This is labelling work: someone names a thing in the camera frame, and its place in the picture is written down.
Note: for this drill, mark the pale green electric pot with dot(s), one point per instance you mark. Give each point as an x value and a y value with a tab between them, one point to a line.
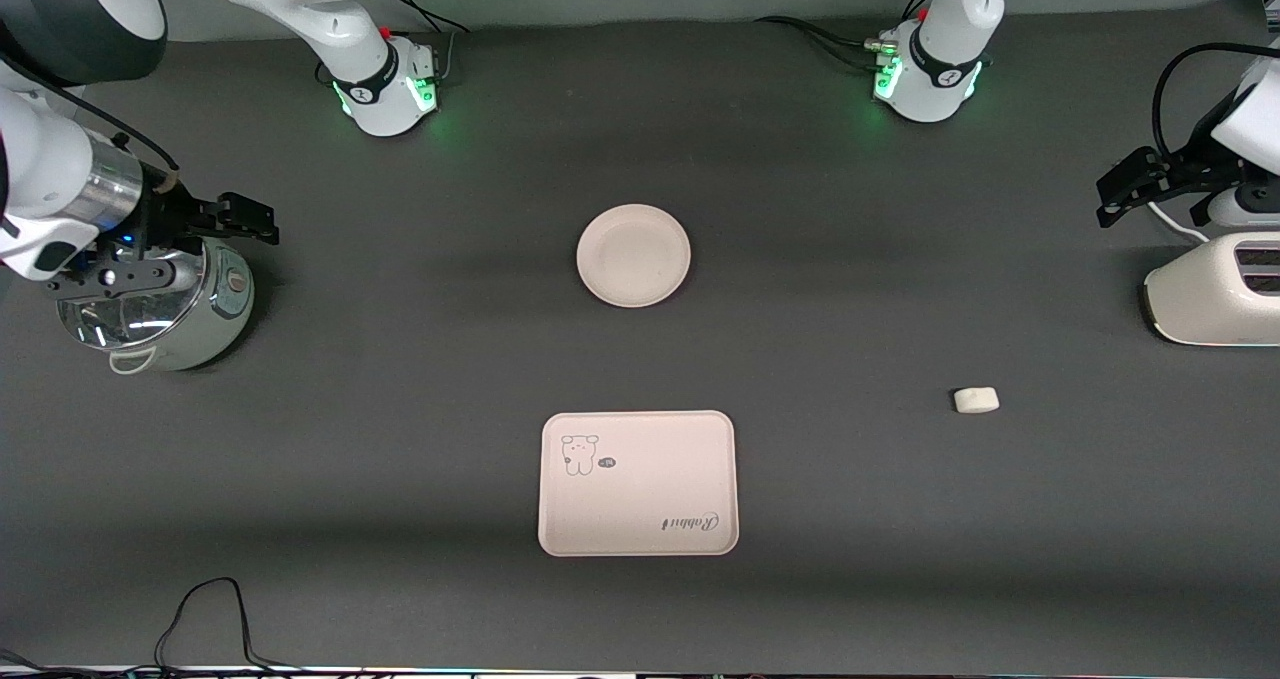
222	309

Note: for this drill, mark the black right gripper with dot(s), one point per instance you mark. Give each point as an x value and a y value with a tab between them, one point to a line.
165	216

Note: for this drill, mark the cream rectangular rabbit tray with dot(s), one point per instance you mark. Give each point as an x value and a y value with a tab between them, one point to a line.
640	494

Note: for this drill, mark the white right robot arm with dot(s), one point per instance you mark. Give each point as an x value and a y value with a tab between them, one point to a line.
50	169

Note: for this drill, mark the round cream plate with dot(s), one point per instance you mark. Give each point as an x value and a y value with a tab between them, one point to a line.
633	256

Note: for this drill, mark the small white bun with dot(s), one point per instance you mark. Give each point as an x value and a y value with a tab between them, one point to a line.
976	400

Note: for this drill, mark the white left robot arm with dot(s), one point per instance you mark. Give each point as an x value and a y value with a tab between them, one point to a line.
940	79

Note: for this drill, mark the white toaster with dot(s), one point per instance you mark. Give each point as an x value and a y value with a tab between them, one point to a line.
1215	304

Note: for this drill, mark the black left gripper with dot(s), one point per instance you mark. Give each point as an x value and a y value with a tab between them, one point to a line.
1178	171

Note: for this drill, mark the glass pot lid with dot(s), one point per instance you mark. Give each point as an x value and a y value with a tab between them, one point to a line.
120	321

